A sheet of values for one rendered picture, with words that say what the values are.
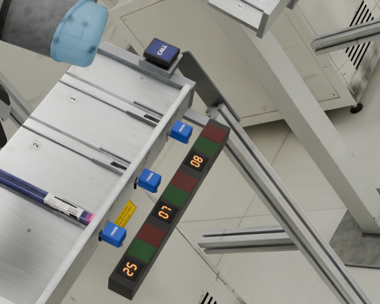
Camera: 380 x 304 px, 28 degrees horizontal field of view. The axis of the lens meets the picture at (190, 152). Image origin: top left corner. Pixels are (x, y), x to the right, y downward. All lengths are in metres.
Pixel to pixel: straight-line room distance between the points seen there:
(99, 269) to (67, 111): 0.39
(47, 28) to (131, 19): 1.61
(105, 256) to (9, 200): 0.41
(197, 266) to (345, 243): 0.42
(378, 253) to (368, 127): 0.53
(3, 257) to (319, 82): 1.37
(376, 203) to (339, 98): 0.52
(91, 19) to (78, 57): 0.04
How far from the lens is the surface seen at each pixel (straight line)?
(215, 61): 2.38
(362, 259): 1.86
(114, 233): 1.11
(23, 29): 0.84
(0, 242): 1.12
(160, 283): 1.62
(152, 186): 1.16
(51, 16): 0.84
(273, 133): 2.53
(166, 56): 1.28
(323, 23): 2.20
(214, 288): 1.73
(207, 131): 1.25
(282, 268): 2.00
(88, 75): 1.30
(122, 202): 1.18
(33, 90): 3.48
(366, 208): 1.83
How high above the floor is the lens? 1.20
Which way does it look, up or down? 26 degrees down
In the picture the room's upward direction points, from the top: 39 degrees counter-clockwise
